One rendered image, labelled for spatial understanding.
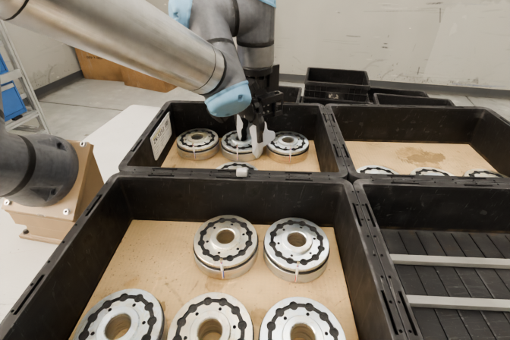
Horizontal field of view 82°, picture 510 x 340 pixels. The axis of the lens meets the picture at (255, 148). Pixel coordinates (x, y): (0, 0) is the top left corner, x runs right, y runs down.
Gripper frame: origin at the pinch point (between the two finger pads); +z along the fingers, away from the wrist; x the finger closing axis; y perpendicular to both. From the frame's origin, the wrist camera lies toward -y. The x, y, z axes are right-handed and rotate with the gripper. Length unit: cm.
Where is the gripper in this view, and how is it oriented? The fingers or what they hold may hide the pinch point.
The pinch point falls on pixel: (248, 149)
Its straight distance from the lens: 70.0
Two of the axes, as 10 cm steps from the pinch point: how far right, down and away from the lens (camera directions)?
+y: 8.1, -3.2, 4.9
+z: 0.0, 8.4, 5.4
